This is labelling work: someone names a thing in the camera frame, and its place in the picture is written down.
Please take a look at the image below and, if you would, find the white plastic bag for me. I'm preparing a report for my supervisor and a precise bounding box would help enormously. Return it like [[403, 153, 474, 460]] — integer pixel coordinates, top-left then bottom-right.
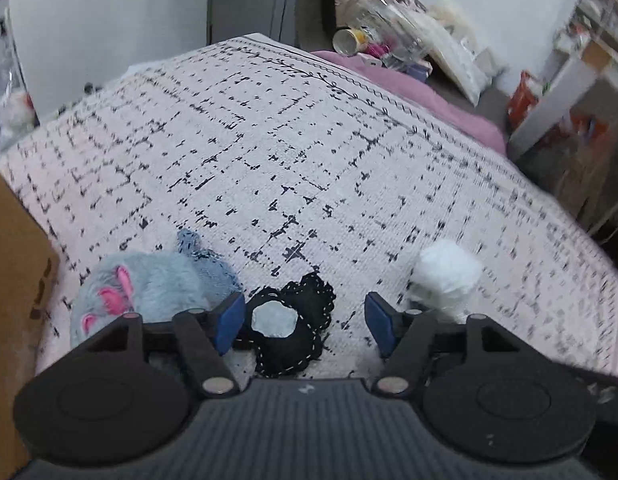
[[409, 10, 494, 107]]

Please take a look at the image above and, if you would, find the pink bed sheet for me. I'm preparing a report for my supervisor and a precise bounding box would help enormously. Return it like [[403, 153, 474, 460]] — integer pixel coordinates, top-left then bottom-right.
[[311, 50, 508, 154]]

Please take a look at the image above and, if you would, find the blue denim stitched patch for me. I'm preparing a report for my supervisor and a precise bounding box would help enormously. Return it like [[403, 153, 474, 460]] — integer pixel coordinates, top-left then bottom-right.
[[176, 229, 244, 308]]

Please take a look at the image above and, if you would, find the grey plush mouse toy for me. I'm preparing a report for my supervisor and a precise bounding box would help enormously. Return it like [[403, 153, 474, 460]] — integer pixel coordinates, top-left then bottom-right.
[[70, 252, 214, 348]]

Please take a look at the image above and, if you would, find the brown cardboard box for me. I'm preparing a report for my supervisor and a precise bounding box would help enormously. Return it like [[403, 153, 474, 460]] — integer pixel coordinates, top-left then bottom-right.
[[0, 172, 60, 480]]

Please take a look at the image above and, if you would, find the red snack packet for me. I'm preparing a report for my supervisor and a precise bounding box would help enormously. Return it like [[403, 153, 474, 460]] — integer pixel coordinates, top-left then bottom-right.
[[506, 71, 544, 128]]

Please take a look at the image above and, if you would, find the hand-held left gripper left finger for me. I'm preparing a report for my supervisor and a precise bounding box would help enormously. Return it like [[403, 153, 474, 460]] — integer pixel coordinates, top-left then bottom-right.
[[75, 292, 246, 395]]

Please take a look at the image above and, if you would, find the yellow paper cup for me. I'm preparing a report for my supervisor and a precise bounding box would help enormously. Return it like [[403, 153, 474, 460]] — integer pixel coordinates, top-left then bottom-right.
[[333, 28, 370, 58]]

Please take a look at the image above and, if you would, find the white fluffy cloth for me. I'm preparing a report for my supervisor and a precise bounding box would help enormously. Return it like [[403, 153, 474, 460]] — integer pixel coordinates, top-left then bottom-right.
[[429, 0, 474, 36]]

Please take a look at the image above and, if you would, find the black felt flower patch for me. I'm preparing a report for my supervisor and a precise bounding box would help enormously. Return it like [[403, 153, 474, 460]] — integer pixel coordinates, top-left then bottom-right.
[[234, 271, 336, 379]]

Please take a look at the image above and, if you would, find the white fluffy plush toy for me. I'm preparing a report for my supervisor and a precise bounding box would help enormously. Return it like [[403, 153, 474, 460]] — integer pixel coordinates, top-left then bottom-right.
[[398, 238, 484, 324]]

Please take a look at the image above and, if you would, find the clear plastic water bottle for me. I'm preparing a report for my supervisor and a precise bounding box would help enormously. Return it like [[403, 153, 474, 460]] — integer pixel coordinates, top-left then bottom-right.
[[336, 0, 436, 69]]

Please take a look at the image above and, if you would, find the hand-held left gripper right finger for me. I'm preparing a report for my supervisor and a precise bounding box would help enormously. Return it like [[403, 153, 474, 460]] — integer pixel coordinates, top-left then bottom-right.
[[364, 292, 520, 395]]

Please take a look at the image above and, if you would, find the black-patterned white blanket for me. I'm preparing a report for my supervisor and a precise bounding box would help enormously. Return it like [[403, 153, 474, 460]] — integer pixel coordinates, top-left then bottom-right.
[[0, 35, 618, 379]]

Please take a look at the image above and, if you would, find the white shelf rack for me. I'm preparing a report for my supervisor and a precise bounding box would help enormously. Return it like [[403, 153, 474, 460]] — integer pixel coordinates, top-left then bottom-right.
[[507, 0, 618, 161]]

